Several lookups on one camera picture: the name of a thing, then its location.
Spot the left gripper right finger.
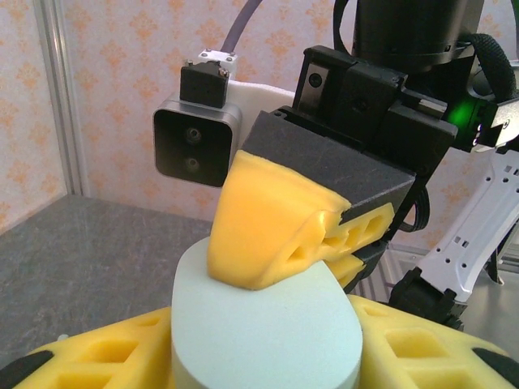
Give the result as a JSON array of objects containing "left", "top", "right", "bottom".
[{"left": 348, "top": 294, "right": 519, "bottom": 389}]

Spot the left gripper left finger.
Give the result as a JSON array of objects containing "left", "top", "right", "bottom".
[{"left": 0, "top": 306, "right": 179, "bottom": 389}]

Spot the green earbud charging case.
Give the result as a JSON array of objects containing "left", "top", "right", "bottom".
[{"left": 169, "top": 234, "right": 365, "bottom": 389}]

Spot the aluminium mounting rail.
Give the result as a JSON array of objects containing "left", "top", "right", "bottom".
[{"left": 356, "top": 238, "right": 519, "bottom": 305}]

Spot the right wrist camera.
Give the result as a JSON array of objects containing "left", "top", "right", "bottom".
[{"left": 152, "top": 48, "right": 297, "bottom": 190}]

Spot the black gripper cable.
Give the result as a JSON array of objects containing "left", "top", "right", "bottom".
[{"left": 460, "top": 34, "right": 519, "bottom": 102}]

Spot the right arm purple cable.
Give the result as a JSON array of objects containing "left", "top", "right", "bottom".
[{"left": 221, "top": 0, "right": 264, "bottom": 56}]

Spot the aluminium frame post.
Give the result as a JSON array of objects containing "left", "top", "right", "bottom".
[{"left": 35, "top": 0, "right": 91, "bottom": 198}]

